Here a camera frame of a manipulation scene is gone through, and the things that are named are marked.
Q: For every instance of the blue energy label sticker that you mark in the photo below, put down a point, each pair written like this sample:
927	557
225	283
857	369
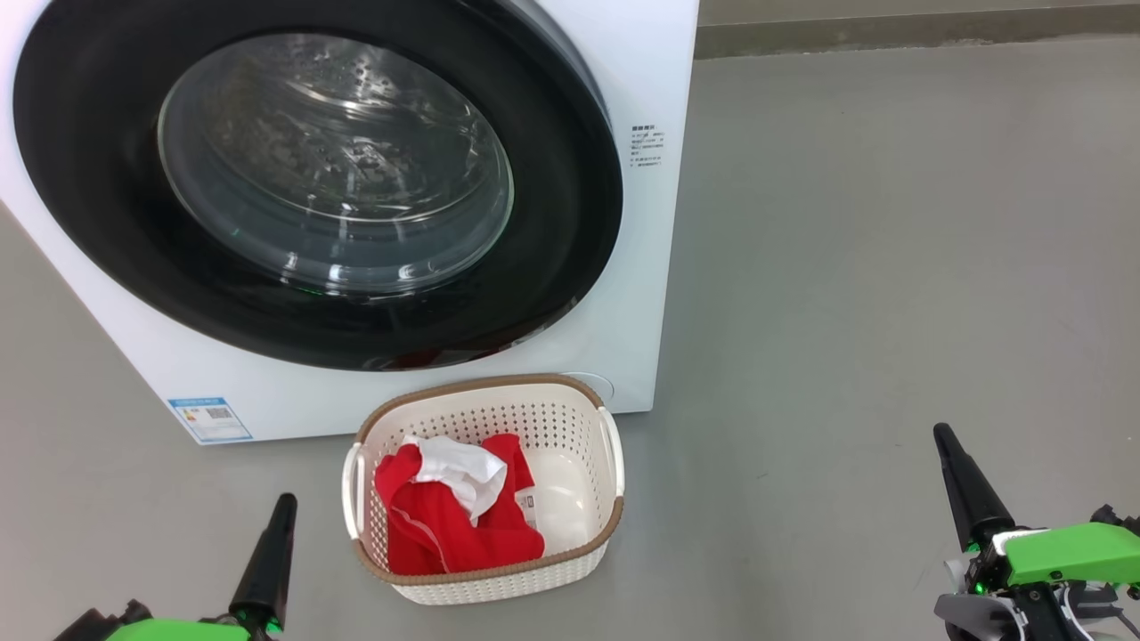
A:
209	420

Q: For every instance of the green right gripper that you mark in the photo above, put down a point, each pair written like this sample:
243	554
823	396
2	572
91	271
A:
1069	552

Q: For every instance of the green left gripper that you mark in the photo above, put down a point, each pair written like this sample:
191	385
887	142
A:
178	632

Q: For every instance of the red garment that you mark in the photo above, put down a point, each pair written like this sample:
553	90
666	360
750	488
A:
445	534

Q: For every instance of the product label sticker with barcode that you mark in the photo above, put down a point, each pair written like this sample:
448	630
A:
525	507

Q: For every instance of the round white filter cover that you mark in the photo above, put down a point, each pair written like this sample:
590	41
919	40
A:
601	390

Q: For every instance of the grey-brown baseboard strip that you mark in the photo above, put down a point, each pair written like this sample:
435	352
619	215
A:
891	31

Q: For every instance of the white front-load washing machine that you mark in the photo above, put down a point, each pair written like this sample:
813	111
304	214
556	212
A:
659	267

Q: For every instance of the cream perforated basket brown rim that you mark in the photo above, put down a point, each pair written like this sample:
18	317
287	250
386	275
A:
481	583

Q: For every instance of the white garment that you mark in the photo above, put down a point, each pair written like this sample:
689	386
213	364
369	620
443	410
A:
463	467

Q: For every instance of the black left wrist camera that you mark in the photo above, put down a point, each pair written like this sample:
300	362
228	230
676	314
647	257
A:
98	626

